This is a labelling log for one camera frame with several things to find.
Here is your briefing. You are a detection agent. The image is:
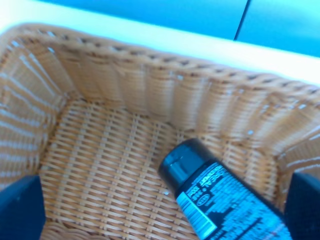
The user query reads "dark green tube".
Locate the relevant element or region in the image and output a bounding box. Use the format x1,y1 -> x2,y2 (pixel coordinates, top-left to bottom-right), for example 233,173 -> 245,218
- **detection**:
158,138 -> 292,240

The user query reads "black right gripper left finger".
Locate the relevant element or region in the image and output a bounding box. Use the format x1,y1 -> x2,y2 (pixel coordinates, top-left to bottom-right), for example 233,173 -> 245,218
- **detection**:
0,175 -> 46,240

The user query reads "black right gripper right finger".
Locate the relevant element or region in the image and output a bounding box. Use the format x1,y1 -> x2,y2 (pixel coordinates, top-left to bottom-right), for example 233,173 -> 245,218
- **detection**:
284,172 -> 320,240

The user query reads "orange woven basket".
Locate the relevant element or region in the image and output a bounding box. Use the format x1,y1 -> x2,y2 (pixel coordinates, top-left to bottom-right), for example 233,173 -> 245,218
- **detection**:
0,24 -> 320,240

